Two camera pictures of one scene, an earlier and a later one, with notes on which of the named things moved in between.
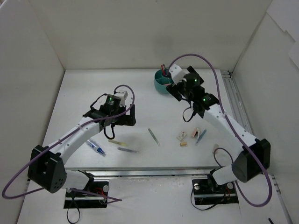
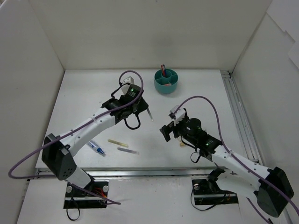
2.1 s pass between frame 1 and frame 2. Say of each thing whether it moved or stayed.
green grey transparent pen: moved
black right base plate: stayed
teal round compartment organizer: stayed
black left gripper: moved
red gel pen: stayed
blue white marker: stayed
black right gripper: moved
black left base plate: stayed
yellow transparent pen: stayed
